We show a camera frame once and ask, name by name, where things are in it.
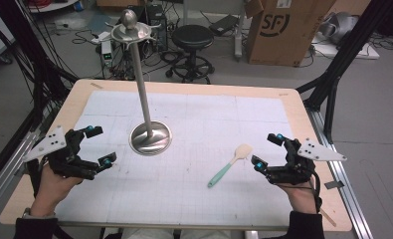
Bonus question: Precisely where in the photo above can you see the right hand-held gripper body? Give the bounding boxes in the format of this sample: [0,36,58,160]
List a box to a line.
[266,137,348,186]

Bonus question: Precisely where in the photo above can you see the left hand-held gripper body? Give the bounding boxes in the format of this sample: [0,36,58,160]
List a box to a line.
[22,124,100,182]

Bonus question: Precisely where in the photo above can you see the spatula with teal handle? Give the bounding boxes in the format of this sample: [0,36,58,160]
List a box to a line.
[207,143,254,189]

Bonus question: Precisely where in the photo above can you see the metal utensil rack stand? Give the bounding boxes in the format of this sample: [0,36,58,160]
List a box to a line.
[104,8,173,157]

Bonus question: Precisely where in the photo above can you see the person's right hand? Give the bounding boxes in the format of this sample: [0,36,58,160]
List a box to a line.
[277,180,318,215]

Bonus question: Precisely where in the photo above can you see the person's left hand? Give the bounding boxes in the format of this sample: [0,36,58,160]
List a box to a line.
[30,163,85,217]

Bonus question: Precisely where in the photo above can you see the black tape piece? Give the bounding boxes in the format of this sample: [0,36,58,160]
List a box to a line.
[323,180,345,190]

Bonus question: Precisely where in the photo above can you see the wooden stick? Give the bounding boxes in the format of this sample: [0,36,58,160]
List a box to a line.
[317,207,338,229]

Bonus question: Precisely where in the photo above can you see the white grid mat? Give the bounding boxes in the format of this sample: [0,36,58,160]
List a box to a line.
[54,90,296,227]

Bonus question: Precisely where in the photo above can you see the device with green display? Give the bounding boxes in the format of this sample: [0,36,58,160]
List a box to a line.
[100,39,114,68]

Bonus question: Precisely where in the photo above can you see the wrist watch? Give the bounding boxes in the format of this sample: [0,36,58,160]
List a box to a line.
[21,207,58,220]

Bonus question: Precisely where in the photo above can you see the white power strip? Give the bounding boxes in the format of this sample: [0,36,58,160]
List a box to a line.
[91,31,111,45]

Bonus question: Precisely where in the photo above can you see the large cardboard box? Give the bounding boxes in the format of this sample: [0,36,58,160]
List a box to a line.
[245,0,338,68]

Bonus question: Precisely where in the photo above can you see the white stand pole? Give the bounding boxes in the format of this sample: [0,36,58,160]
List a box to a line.
[233,0,248,63]

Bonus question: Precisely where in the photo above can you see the white flat board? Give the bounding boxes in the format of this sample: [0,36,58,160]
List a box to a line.
[310,34,381,61]

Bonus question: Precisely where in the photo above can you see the black computer tower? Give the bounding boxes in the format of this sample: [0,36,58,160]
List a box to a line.
[146,3,169,53]

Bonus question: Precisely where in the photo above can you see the grey silver bag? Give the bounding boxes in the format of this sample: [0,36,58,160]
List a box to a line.
[317,12,360,45]

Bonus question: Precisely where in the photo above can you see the black flat power adapter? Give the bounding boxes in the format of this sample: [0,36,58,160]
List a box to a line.
[208,14,240,37]

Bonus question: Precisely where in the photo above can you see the small cardboard box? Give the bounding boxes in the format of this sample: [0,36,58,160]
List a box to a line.
[96,0,149,9]

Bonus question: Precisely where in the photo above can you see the black round stool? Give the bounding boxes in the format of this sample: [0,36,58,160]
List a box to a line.
[165,24,216,85]

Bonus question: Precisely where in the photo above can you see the white round table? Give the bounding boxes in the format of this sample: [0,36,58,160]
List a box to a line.
[27,0,82,14]

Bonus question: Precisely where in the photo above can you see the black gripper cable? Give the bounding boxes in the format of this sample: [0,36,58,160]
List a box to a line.
[307,170,323,214]

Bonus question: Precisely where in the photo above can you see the black wrist strap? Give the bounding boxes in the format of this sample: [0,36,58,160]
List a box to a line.
[26,158,44,197]

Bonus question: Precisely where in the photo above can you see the aluminium rail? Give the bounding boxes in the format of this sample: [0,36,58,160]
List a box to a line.
[303,108,375,239]
[0,109,59,220]

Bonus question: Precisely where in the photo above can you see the black metal frame stand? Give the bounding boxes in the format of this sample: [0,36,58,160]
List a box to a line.
[0,0,81,193]
[295,0,393,144]

